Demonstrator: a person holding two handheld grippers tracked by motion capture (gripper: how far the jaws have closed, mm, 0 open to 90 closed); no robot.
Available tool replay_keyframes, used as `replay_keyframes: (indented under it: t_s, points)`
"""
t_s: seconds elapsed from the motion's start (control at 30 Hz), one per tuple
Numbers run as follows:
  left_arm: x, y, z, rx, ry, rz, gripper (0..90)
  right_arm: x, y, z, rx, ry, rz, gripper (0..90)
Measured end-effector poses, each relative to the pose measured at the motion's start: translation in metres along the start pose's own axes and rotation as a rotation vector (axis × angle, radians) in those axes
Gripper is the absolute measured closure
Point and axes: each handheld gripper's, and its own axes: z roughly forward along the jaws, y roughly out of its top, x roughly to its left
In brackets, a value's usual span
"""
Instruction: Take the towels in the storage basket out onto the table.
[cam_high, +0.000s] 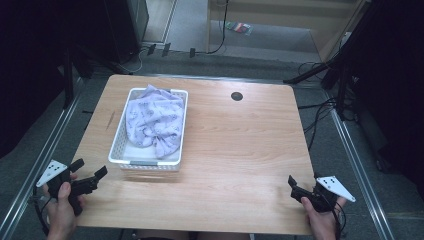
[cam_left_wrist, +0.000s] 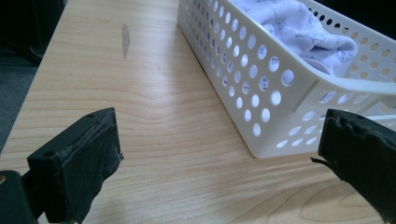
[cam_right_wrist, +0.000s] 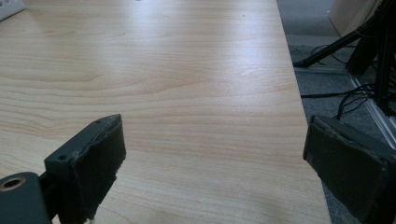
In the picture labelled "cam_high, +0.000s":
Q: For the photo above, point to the person's right hand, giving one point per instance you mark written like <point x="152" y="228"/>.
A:
<point x="321" y="223"/>

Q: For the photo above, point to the metal floor rail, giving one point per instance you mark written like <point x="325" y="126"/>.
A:
<point x="40" y="160"/>
<point x="360" y="166"/>

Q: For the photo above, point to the black metal stand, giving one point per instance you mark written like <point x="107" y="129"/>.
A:
<point x="68" y="80"/>

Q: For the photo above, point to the light wooden shelf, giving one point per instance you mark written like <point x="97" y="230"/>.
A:
<point x="326" y="36"/>

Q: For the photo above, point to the person's left hand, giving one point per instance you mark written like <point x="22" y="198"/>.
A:
<point x="61" y="213"/>

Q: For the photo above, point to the black power plug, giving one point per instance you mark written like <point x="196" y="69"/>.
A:
<point x="192" y="52"/>
<point x="166" y="49"/>
<point x="151" y="49"/>

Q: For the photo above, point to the white plastic basket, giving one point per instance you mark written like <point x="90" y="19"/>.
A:
<point x="140" y="154"/>

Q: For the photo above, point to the colourful flat packet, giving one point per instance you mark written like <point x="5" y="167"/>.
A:
<point x="239" y="28"/>

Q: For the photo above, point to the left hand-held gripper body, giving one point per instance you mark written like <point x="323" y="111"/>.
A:
<point x="55" y="169"/>

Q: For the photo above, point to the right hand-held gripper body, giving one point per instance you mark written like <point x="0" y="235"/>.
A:
<point x="335" y="188"/>

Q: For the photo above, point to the black tripod stand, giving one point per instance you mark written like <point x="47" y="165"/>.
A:
<point x="343" y="50"/>

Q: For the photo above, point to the dark cabinet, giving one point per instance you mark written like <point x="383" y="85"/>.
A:
<point x="128" y="26"/>

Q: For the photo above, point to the lavender patterned cloth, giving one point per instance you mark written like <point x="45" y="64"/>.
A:
<point x="155" y="120"/>

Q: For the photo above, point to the black round table grommet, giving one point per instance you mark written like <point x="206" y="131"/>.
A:
<point x="236" y="96"/>

